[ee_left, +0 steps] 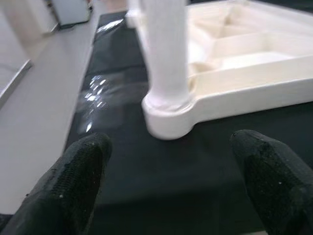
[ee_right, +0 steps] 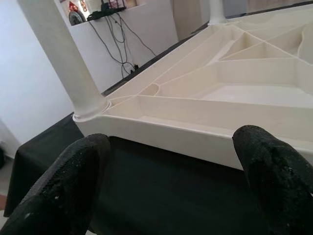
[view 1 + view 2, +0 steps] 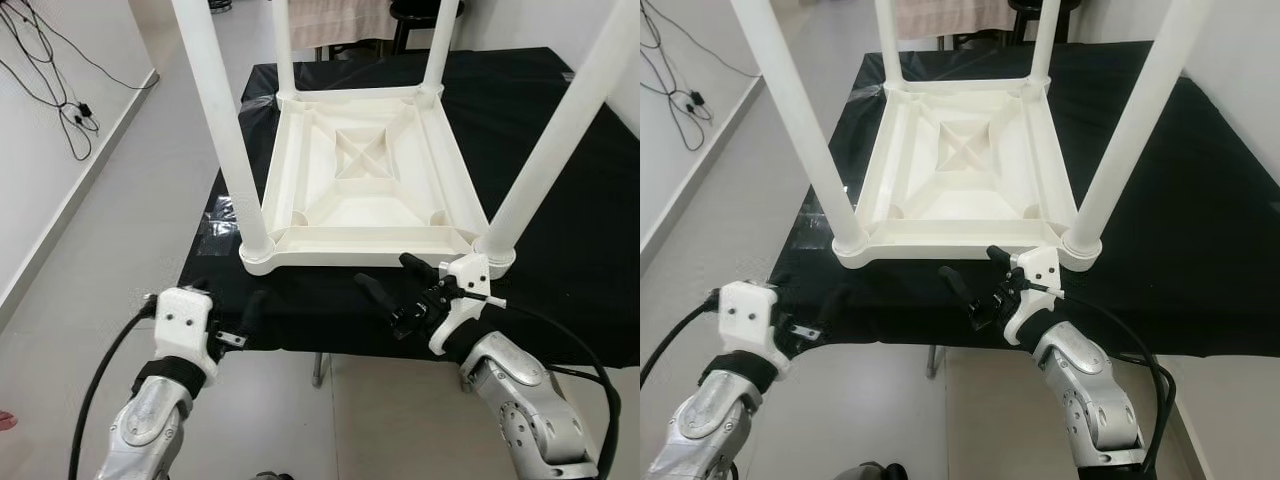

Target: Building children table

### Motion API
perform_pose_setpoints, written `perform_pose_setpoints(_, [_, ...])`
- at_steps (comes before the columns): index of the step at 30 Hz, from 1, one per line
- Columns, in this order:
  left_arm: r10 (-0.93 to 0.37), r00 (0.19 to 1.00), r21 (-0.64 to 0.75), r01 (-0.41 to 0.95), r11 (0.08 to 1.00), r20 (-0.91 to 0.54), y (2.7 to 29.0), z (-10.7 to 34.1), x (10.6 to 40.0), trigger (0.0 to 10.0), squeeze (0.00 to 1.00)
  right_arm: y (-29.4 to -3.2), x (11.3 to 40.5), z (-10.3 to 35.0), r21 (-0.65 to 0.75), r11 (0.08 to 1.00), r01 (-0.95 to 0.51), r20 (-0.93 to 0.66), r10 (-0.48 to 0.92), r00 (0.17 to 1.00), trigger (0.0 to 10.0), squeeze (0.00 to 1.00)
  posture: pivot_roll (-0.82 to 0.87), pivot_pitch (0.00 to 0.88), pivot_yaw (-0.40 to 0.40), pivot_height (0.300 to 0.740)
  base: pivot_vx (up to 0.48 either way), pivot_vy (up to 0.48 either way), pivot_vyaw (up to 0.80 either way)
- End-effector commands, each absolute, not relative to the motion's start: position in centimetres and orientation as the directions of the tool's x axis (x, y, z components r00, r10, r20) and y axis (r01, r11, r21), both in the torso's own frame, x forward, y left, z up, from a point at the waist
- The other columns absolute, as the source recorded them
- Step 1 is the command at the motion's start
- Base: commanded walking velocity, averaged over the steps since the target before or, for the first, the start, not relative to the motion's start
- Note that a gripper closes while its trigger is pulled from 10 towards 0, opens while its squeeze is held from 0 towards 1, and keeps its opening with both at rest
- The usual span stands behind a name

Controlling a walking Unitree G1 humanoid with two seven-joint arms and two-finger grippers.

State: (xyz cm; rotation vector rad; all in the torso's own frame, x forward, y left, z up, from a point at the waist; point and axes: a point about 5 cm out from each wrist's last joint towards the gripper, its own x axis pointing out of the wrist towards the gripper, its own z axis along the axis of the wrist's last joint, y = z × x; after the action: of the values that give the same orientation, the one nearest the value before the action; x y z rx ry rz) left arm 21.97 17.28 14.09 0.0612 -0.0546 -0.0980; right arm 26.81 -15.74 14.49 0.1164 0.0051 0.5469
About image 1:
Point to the white appliance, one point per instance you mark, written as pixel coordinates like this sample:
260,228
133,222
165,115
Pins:
71,11

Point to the clear tape strip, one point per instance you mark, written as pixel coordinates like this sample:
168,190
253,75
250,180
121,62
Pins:
107,24
95,98

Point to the black tablecloth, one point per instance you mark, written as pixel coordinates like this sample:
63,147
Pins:
159,183

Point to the white plastic children table top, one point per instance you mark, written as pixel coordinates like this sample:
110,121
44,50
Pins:
244,80

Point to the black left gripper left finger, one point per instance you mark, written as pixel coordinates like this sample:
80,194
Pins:
63,186

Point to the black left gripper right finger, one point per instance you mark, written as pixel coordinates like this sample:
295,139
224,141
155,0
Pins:
281,183

